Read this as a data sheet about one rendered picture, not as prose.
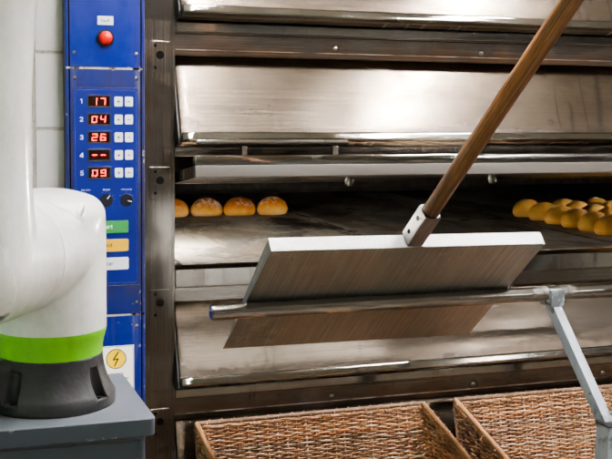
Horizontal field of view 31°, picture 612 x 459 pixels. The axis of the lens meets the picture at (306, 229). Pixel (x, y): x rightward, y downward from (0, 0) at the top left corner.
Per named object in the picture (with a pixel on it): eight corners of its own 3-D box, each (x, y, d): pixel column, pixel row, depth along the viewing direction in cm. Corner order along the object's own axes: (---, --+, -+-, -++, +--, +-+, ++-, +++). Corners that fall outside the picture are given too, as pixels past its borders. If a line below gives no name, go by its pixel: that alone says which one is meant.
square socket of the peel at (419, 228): (443, 218, 196) (437, 202, 198) (423, 219, 195) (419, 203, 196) (423, 246, 203) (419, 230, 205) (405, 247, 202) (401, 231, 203)
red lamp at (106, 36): (96, 45, 223) (96, 15, 222) (113, 46, 224) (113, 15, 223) (97, 45, 222) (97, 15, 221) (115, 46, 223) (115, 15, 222)
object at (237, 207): (227, 217, 334) (227, 198, 333) (219, 214, 340) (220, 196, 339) (258, 216, 338) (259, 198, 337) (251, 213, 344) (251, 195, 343)
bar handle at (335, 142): (198, 167, 225) (195, 167, 226) (349, 165, 236) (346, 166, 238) (196, 137, 225) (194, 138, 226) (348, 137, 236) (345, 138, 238)
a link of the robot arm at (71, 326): (-43, 364, 123) (-46, 192, 121) (26, 334, 138) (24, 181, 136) (66, 373, 120) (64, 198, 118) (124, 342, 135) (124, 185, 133)
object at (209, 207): (194, 217, 331) (194, 198, 330) (187, 215, 337) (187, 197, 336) (226, 216, 335) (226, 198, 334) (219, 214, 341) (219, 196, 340)
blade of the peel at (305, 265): (545, 243, 212) (540, 231, 213) (270, 250, 192) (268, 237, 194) (468, 334, 240) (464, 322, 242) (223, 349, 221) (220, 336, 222)
